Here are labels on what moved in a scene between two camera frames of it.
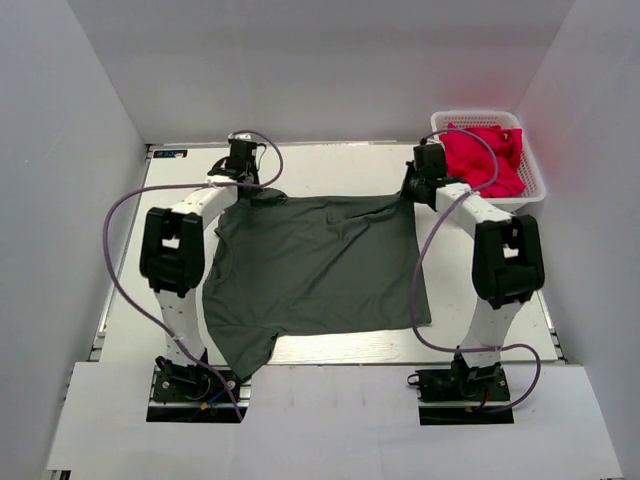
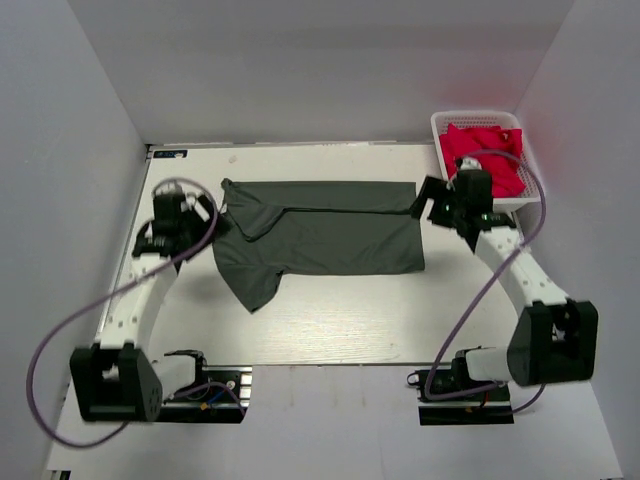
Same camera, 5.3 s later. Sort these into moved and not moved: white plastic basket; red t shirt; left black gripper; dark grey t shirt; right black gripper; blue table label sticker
Moved: right black gripper; dark grey t shirt; left black gripper
Not moved: blue table label sticker; red t shirt; white plastic basket
